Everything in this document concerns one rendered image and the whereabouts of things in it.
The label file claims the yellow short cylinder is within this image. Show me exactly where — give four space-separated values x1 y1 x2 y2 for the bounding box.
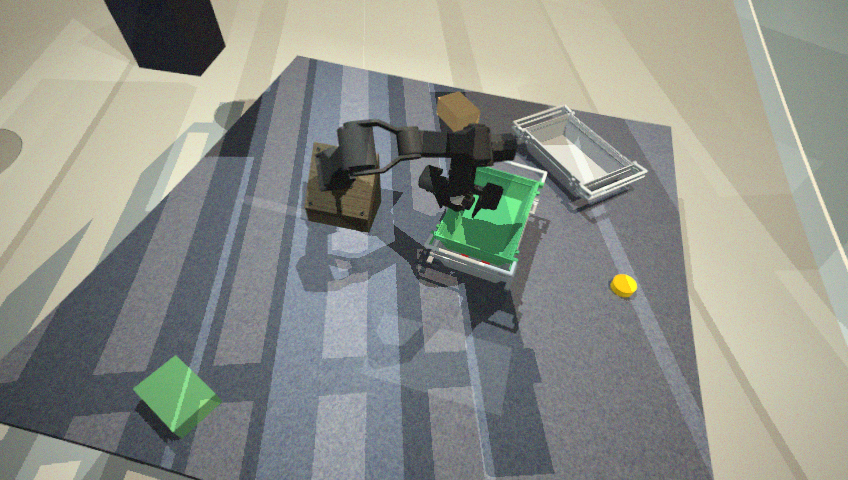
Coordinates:
610 274 637 297

